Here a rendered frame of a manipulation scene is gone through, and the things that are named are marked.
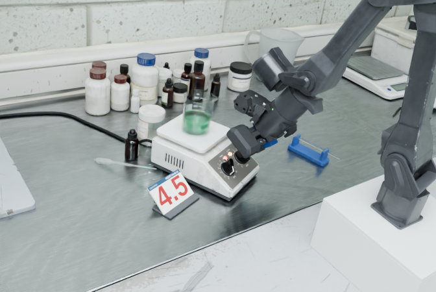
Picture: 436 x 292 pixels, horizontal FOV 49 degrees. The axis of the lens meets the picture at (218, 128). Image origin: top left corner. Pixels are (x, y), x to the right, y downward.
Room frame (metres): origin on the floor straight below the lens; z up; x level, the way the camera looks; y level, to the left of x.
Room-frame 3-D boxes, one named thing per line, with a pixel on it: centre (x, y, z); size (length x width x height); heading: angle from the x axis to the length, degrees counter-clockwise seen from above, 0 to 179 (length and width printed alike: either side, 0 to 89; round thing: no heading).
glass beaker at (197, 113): (0.87, 0.04, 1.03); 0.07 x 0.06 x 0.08; 86
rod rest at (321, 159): (0.98, -0.22, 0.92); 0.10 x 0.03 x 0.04; 52
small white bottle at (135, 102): (1.08, 0.22, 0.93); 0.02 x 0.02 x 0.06
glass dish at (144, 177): (0.79, 0.13, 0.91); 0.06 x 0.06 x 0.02
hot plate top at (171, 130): (0.87, 0.05, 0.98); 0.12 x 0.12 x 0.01; 63
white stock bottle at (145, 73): (1.14, 0.21, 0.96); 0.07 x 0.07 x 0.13
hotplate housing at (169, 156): (0.86, 0.03, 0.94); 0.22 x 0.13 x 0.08; 63
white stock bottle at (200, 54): (1.28, 0.08, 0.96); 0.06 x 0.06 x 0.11
